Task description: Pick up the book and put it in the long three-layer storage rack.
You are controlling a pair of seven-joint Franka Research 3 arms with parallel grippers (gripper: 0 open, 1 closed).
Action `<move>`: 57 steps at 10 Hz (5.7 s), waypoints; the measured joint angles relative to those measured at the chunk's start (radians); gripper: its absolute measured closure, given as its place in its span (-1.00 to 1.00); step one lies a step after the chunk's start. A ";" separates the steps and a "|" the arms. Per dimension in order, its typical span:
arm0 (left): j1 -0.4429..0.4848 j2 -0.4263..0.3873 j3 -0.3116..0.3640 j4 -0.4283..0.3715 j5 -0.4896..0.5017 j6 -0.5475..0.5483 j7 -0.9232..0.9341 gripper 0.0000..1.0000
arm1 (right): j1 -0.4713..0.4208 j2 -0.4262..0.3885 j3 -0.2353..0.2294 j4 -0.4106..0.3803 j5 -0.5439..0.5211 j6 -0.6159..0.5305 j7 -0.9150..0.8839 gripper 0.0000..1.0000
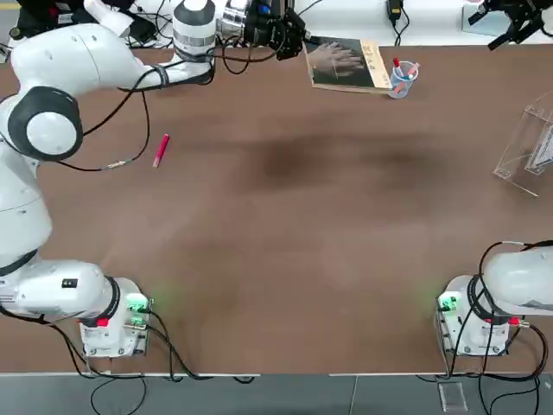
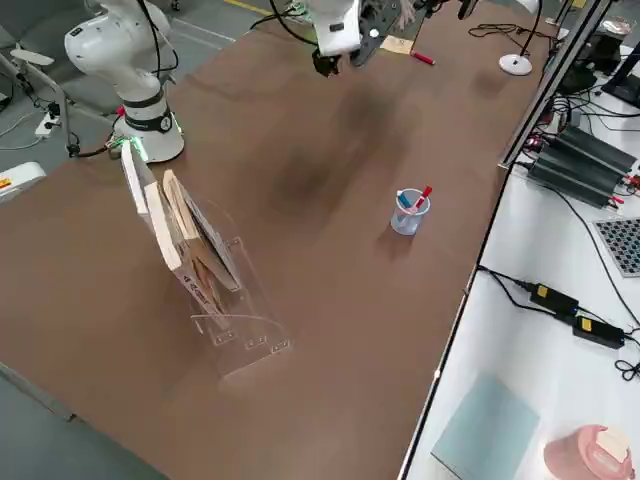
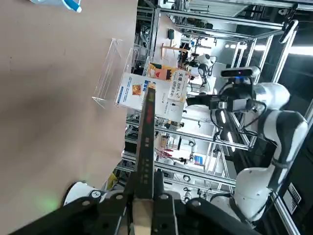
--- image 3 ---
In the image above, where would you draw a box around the black covered book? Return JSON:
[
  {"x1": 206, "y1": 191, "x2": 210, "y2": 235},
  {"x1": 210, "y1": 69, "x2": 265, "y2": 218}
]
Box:
[{"x1": 133, "y1": 82, "x2": 157, "y2": 235}]

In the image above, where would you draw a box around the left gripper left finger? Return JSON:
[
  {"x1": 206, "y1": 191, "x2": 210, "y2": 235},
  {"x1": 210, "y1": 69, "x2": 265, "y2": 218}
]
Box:
[{"x1": 9, "y1": 171, "x2": 134, "y2": 235}]

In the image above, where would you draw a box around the light blue pen cup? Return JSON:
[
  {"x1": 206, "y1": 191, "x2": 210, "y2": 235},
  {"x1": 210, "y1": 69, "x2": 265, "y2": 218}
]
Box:
[{"x1": 30, "y1": 0, "x2": 74, "y2": 10}]

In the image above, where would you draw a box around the white book blue lettering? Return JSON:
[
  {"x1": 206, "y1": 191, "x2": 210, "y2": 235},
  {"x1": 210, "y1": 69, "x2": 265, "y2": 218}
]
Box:
[{"x1": 114, "y1": 72, "x2": 157, "y2": 109}]

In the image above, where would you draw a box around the blue pen white cap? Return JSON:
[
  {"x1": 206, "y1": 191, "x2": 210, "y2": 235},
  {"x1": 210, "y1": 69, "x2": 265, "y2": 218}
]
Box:
[{"x1": 62, "y1": 0, "x2": 83, "y2": 13}]

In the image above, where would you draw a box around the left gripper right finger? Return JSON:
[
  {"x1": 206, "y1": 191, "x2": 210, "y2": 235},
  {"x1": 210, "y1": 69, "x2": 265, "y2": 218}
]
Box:
[{"x1": 151, "y1": 168, "x2": 257, "y2": 235}]

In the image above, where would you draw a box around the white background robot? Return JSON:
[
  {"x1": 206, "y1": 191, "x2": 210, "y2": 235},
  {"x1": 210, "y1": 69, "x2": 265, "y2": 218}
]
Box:
[{"x1": 189, "y1": 53, "x2": 217, "y2": 96}]

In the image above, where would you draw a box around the black frame-mounted camera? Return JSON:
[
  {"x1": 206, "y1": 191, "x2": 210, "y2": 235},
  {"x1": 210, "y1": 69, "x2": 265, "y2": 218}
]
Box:
[{"x1": 280, "y1": 19, "x2": 299, "y2": 45}]

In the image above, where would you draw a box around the yellow cartoon cover book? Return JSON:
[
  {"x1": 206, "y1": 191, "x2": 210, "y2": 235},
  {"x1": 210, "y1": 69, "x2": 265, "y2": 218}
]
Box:
[{"x1": 148, "y1": 62, "x2": 180, "y2": 81}]

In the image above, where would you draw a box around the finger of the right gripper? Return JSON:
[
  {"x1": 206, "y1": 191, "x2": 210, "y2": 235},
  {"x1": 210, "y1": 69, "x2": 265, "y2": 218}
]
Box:
[{"x1": 185, "y1": 95, "x2": 211, "y2": 108}]

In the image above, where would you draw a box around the clear acrylic storage rack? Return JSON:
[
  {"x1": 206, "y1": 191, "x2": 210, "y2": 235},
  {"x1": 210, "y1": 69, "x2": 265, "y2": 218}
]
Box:
[{"x1": 92, "y1": 38, "x2": 152, "y2": 110}]

